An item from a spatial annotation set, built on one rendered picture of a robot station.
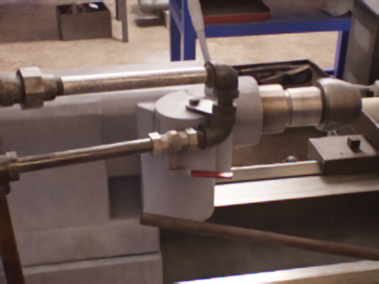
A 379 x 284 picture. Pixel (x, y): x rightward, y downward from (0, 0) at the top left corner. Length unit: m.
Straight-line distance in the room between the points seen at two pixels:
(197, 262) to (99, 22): 3.62
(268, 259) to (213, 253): 0.11
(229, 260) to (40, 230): 0.46
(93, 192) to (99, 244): 0.08
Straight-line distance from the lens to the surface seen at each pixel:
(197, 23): 0.83
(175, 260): 1.18
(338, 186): 1.23
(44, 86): 0.63
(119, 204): 0.89
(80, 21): 4.61
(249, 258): 1.19
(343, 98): 0.94
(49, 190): 0.85
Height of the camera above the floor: 1.50
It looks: 29 degrees down
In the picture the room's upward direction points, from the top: straight up
